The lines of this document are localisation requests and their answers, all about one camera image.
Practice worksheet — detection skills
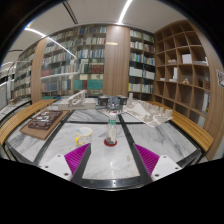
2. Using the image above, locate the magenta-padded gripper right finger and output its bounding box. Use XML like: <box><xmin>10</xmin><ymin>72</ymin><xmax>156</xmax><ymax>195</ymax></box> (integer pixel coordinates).
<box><xmin>133</xmin><ymin>143</ymin><xmax>184</xmax><ymax>184</ymax></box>

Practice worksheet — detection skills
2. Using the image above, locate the white mug yellow handle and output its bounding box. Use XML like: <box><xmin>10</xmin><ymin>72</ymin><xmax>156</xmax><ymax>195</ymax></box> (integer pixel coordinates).
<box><xmin>74</xmin><ymin>126</ymin><xmax>94</xmax><ymax>147</ymax></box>

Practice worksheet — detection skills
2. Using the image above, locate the clear green-label drink bottle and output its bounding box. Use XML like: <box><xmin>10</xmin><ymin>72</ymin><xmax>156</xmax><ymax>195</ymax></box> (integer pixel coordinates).
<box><xmin>105</xmin><ymin>111</ymin><xmax>118</xmax><ymax>146</ymax></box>

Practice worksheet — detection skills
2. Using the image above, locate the beige architectural model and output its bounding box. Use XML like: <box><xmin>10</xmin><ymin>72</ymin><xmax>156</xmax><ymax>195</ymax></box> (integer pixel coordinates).
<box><xmin>48</xmin><ymin>89</ymin><xmax>98</xmax><ymax>112</ymax></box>

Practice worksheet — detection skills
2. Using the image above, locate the brown architectural model on board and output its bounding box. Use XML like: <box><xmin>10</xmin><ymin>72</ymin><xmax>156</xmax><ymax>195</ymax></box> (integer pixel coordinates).
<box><xmin>19</xmin><ymin>109</ymin><xmax>71</xmax><ymax>141</ymax></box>

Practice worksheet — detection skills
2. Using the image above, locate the large white architectural model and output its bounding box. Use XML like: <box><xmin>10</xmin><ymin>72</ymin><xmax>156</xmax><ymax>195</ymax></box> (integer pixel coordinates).
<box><xmin>123</xmin><ymin>92</ymin><xmax>174</xmax><ymax>128</ymax></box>

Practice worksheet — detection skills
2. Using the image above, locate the light blue spoon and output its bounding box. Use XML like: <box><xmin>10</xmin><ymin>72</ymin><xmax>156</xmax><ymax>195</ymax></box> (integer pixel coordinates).
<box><xmin>76</xmin><ymin>127</ymin><xmax>88</xmax><ymax>136</ymax></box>

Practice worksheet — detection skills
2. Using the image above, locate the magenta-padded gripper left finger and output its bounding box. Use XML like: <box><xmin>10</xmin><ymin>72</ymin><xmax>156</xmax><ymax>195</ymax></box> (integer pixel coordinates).
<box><xmin>38</xmin><ymin>142</ymin><xmax>92</xmax><ymax>183</ymax></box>

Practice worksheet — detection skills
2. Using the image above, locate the wooden cubby shelf unit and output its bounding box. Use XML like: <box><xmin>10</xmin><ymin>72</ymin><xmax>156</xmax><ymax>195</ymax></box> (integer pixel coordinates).
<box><xmin>153</xmin><ymin>19</ymin><xmax>214</xmax><ymax>118</ymax></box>

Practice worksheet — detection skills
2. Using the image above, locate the curved wooden slat bench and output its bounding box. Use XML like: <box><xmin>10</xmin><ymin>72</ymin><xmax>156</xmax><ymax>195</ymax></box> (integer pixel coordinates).
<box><xmin>0</xmin><ymin>98</ymin><xmax>58</xmax><ymax>146</ymax></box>
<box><xmin>146</xmin><ymin>100</ymin><xmax>215</xmax><ymax>153</ymax></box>

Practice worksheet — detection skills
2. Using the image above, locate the tall bookshelf unit with books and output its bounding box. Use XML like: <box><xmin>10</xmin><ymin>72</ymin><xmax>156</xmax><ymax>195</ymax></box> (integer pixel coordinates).
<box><xmin>9</xmin><ymin>24</ymin><xmax>156</xmax><ymax>103</ymax></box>

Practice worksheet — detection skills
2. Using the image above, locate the grey architectural model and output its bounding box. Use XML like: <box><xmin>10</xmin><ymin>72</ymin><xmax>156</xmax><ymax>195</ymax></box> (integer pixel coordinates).
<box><xmin>96</xmin><ymin>94</ymin><xmax>129</xmax><ymax>111</ymax></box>

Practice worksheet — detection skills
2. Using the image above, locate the flat round red coaster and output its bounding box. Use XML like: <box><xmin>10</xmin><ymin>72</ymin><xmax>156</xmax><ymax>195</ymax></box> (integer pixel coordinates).
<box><xmin>103</xmin><ymin>138</ymin><xmax>118</xmax><ymax>148</ymax></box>

